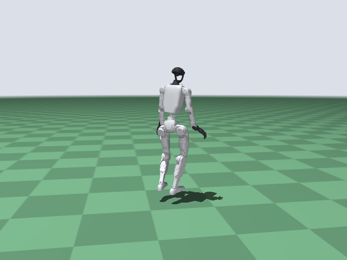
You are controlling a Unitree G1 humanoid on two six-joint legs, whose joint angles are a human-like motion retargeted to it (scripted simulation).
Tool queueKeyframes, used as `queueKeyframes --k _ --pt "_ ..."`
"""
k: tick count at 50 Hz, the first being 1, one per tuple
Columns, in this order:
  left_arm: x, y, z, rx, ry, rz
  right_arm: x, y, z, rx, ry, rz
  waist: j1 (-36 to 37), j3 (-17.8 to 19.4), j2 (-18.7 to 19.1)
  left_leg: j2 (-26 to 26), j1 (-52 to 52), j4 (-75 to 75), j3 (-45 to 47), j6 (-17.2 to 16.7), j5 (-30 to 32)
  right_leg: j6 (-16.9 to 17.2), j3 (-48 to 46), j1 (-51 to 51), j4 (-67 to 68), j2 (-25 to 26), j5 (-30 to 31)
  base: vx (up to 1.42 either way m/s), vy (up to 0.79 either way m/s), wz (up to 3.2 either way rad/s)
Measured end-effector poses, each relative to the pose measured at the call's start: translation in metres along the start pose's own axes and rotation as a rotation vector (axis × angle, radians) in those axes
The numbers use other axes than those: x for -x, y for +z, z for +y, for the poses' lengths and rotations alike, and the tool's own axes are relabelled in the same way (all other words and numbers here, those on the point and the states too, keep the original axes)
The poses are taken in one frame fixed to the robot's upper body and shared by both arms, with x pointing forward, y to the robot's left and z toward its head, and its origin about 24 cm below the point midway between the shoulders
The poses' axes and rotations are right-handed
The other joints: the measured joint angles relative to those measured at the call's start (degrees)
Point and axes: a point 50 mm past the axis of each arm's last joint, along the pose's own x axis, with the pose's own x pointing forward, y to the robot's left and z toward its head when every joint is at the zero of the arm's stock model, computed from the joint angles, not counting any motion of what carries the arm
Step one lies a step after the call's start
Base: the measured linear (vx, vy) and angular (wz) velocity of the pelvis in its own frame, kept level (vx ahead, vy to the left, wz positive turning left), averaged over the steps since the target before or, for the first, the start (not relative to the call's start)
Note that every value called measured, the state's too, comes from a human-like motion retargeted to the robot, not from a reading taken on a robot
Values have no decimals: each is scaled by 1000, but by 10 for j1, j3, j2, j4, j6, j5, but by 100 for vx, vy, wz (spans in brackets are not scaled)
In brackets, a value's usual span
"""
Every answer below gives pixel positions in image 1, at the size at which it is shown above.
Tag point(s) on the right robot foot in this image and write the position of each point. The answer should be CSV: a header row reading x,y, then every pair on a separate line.
x,y
173,191

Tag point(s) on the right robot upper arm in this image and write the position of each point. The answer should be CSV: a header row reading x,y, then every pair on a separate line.
x,y
187,92

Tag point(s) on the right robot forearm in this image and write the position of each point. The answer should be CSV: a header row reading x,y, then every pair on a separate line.
x,y
192,118

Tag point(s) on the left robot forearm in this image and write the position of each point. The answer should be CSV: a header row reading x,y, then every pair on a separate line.
x,y
161,116

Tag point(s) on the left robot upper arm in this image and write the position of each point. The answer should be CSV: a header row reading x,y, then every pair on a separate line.
x,y
161,97

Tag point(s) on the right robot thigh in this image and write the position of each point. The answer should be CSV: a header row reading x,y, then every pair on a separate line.
x,y
183,133

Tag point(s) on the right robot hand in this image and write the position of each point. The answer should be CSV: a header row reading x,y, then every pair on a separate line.
x,y
200,130

